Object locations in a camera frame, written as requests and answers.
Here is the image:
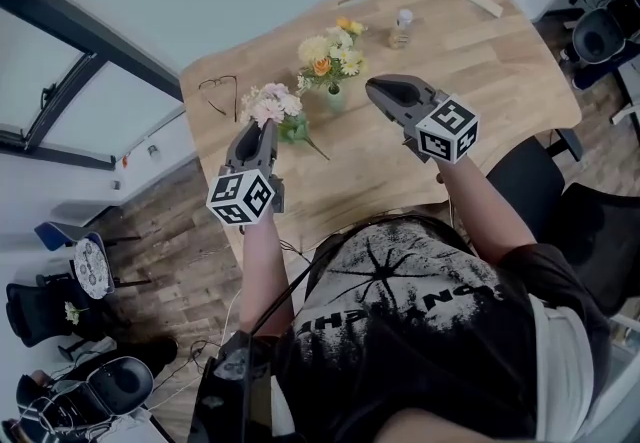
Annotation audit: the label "wooden block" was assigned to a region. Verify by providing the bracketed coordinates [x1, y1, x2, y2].
[460, 0, 504, 18]

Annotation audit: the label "person's face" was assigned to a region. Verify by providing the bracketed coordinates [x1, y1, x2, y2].
[387, 405, 531, 443]

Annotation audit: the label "pink flower bouquet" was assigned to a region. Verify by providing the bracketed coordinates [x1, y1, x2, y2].
[239, 82, 331, 162]

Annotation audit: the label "black mesh chair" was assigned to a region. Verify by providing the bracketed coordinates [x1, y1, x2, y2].
[4, 278, 131, 362]

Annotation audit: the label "black table leg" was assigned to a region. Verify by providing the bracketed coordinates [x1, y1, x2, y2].
[547, 128, 586, 162]

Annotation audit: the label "thin-framed eyeglasses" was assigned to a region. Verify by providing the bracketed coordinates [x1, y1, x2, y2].
[198, 74, 239, 123]

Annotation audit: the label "person's black printed shirt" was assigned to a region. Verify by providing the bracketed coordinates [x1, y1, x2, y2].
[277, 213, 611, 443]

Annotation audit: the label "black office chair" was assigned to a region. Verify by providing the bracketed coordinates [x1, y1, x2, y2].
[487, 135, 640, 317]

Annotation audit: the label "blue chair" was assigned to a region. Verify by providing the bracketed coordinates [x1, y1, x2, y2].
[33, 222, 151, 302]

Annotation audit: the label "yellow and orange flower bouquet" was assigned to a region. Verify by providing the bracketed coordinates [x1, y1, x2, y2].
[295, 16, 369, 95]

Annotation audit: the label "black framed window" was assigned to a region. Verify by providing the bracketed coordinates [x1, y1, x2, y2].
[0, 0, 184, 172]

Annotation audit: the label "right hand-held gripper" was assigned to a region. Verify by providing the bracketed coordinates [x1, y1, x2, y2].
[366, 74, 482, 166]

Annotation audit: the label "small white flower sprig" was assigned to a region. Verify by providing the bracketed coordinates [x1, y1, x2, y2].
[63, 300, 90, 326]

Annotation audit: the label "green vase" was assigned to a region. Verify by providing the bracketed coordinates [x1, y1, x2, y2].
[327, 84, 347, 115]

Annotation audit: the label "white patterned cushion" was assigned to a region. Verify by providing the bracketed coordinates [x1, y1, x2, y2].
[73, 236, 112, 300]

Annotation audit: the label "person's left forearm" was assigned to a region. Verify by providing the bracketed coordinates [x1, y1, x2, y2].
[238, 208, 296, 332]

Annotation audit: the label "person's right forearm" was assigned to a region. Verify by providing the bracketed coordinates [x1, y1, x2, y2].
[437, 158, 539, 260]

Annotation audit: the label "white shoulder strap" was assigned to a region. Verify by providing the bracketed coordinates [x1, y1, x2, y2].
[529, 293, 596, 432]

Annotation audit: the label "clear glass bottle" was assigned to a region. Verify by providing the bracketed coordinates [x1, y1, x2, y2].
[388, 8, 415, 51]

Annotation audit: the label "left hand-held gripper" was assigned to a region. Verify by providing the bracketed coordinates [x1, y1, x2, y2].
[205, 118, 287, 227]

